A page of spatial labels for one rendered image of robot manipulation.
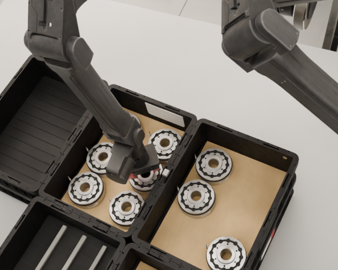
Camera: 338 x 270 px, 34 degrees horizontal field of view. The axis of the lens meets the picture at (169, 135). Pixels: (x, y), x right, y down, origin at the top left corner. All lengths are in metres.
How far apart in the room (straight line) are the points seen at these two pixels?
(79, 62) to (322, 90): 0.42
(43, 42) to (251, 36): 0.38
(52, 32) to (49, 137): 0.79
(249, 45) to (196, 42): 1.16
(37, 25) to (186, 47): 1.04
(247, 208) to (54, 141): 0.63
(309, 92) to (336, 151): 0.88
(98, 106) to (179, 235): 0.50
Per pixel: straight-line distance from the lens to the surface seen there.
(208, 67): 1.91
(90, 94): 1.11
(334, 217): 1.66
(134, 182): 1.54
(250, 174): 1.55
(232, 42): 0.85
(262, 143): 1.48
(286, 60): 0.85
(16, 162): 1.73
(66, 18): 0.97
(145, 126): 1.66
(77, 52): 0.99
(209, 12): 3.02
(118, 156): 1.33
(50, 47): 0.99
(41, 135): 1.74
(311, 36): 2.89
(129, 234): 1.41
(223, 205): 1.52
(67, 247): 1.56
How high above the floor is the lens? 2.24
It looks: 59 degrees down
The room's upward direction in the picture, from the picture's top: 16 degrees counter-clockwise
